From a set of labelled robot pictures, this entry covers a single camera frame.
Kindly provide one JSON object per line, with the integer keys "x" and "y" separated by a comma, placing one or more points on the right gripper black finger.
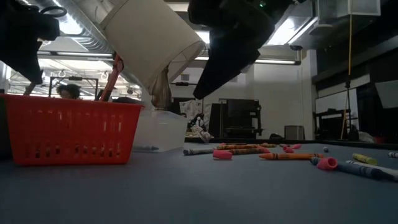
{"x": 224, "y": 62}

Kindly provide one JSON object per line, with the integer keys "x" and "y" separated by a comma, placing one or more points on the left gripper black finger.
{"x": 21, "y": 59}

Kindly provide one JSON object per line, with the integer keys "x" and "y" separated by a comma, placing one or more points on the gray crayon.
{"x": 197, "y": 151}
{"x": 29, "y": 88}

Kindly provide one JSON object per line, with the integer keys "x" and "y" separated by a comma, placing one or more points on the red slotted plastic basket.
{"x": 71, "y": 137}

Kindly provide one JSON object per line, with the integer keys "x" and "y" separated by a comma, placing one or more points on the yellow crayon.
{"x": 245, "y": 151}
{"x": 268, "y": 145}
{"x": 236, "y": 147}
{"x": 365, "y": 159}

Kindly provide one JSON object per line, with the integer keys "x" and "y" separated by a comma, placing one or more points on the dark blue crayon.
{"x": 357, "y": 169}

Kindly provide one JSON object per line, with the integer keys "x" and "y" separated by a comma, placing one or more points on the fluorescent ceiling light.
{"x": 81, "y": 54}
{"x": 276, "y": 61}

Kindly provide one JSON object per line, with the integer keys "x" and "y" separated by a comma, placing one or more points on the white patterned banner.
{"x": 191, "y": 109}

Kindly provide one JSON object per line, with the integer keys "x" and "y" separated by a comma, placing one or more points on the person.
{"x": 69, "y": 91}

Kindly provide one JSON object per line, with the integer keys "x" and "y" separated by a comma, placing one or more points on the black equipment rack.
{"x": 239, "y": 118}

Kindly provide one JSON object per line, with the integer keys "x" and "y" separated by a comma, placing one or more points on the black dome object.
{"x": 276, "y": 136}

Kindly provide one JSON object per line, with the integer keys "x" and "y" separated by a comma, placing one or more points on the clear plastic bin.
{"x": 161, "y": 130}

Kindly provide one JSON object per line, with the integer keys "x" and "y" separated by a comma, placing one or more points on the red desk lamp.
{"x": 112, "y": 81}

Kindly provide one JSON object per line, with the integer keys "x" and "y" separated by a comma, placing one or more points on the gray bin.
{"x": 294, "y": 133}

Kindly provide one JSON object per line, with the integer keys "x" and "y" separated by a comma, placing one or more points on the whiteboard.
{"x": 335, "y": 101}

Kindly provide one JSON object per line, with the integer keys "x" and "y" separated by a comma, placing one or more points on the black shelf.
{"x": 329, "y": 124}

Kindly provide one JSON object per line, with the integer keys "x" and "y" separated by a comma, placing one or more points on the small gray ball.
{"x": 325, "y": 149}

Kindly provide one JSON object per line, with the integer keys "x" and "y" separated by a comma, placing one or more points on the white panel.
{"x": 387, "y": 93}

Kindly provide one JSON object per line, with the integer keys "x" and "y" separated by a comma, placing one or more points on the silver ventilation duct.
{"x": 87, "y": 18}

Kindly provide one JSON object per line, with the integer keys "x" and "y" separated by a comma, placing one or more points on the white ceiling duct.
{"x": 357, "y": 7}

